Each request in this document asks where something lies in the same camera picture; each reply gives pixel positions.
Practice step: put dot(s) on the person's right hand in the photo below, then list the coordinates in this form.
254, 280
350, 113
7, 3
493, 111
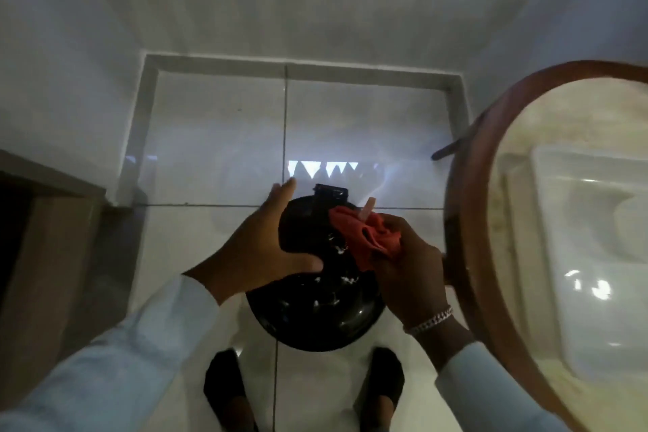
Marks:
412, 280

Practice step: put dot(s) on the person's left hand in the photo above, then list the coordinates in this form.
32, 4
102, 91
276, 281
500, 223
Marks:
248, 257

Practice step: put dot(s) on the person's left thumb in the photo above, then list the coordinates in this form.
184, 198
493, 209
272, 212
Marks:
302, 263

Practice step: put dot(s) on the person's right fingers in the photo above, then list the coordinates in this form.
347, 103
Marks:
367, 209

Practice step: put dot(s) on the orange cleaning cloth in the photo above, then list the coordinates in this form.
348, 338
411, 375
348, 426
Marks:
362, 237

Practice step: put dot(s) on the black glossy round pot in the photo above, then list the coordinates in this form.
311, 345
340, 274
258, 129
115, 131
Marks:
309, 312

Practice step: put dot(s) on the person's left forearm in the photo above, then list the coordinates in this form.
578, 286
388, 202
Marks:
109, 361

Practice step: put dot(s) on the person's right forearm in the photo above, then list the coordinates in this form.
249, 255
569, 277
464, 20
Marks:
481, 386

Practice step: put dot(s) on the round wooden framed mirror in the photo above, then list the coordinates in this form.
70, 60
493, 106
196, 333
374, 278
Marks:
468, 204

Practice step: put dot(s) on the person's left black shoe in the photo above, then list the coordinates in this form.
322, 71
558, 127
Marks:
228, 386

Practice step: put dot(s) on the person's black shoe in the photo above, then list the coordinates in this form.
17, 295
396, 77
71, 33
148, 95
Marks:
380, 386
228, 386

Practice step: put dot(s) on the person's right black shoe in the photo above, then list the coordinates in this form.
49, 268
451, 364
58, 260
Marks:
380, 386

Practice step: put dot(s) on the white tiled shower curb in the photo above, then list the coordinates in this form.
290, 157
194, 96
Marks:
144, 107

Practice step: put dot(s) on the white ceramic sink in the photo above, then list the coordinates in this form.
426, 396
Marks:
592, 254

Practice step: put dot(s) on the brown wooden door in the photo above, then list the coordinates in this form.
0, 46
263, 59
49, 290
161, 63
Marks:
45, 264

